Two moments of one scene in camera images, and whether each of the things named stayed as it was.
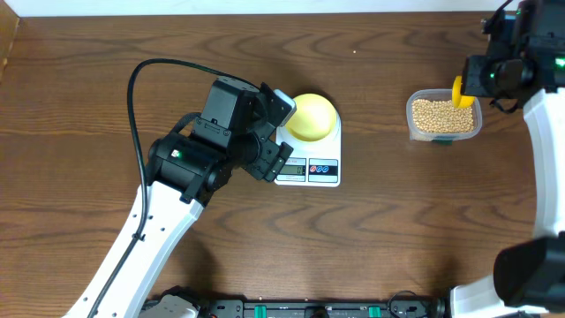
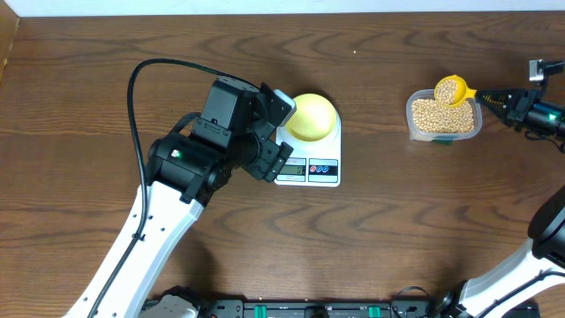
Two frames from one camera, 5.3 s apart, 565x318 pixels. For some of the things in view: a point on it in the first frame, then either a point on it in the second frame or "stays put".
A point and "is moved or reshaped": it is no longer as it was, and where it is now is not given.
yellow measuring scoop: (460, 101) is moved or reshaped
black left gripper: (271, 160) stays put
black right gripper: (470, 83) to (518, 107)
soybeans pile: (440, 117) stays put
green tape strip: (443, 142) stays put
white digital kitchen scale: (312, 163) stays put
